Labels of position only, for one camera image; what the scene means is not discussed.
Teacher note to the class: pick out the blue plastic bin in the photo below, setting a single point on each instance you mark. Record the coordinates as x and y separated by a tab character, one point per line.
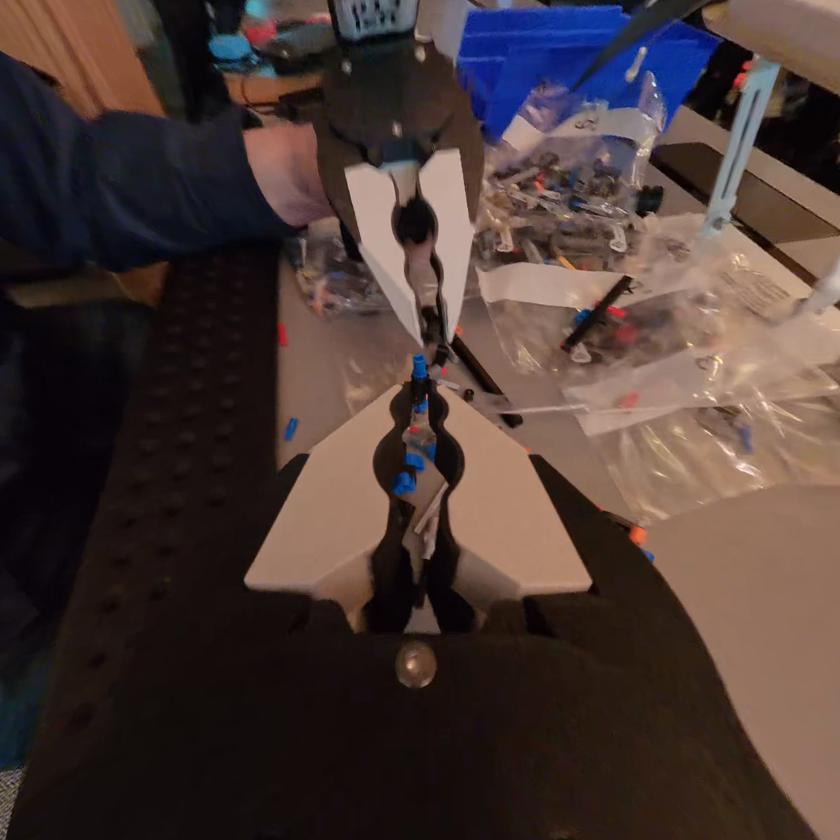
558	52

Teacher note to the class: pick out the person's left forearm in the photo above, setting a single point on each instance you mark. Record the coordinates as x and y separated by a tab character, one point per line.
131	177

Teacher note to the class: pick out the person's left hand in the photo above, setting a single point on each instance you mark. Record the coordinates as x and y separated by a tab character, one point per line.
289	170

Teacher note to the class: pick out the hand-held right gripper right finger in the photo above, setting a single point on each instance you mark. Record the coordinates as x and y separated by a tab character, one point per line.
518	525

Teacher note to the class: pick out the black lego wheel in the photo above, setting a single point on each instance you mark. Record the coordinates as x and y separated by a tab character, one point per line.
649	199

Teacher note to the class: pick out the black lego beam red pins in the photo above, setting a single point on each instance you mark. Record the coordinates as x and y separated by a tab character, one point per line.
597	313

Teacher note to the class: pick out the large bag dark lego pieces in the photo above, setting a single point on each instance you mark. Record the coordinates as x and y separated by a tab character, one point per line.
571	184

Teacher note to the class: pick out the pile of clear plastic bags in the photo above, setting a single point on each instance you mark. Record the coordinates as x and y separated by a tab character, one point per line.
689	407

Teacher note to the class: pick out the dark perforated board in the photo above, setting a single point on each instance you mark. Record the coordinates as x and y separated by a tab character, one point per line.
164	459

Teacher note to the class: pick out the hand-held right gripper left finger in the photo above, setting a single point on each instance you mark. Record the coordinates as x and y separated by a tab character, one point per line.
321	525

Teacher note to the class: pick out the long black lego beam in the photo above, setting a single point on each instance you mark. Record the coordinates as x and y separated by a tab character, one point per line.
485	380

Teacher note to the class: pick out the red cloth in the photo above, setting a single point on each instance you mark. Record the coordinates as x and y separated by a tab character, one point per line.
259	29

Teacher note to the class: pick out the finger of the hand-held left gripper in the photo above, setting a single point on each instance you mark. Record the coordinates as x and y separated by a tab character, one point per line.
371	216
456	216

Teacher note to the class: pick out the blue sponge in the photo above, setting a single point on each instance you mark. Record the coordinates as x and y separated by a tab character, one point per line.
229	46

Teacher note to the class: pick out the light grey lego axle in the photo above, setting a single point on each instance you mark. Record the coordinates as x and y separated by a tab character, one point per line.
430	515

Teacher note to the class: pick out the black office chair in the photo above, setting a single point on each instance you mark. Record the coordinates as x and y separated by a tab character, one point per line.
190	52

